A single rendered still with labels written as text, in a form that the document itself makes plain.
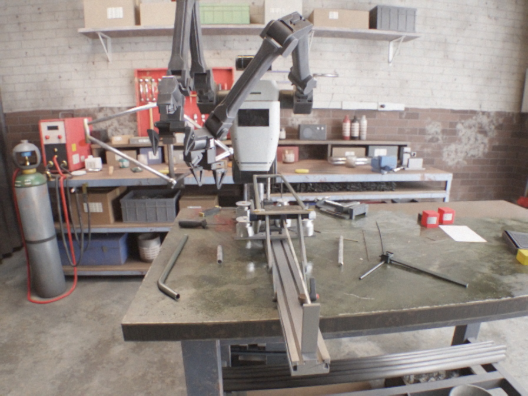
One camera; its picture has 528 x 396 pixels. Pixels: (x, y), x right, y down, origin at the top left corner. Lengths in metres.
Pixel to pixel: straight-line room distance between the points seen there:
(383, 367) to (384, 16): 2.60
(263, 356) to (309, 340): 1.13
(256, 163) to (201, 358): 0.95
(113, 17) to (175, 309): 2.62
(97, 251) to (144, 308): 2.06
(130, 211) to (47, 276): 0.74
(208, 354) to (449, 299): 0.55
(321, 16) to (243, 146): 1.72
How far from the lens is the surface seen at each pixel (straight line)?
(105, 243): 2.73
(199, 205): 2.45
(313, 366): 0.56
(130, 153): 3.04
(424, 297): 0.81
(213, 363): 0.82
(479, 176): 4.06
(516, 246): 1.17
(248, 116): 1.50
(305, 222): 0.94
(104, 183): 2.50
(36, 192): 2.52
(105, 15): 3.08
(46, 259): 2.65
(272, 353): 1.69
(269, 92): 1.58
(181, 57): 1.16
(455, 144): 3.80
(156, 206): 2.49
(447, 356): 1.74
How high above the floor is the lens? 1.27
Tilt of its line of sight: 15 degrees down
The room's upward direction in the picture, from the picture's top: straight up
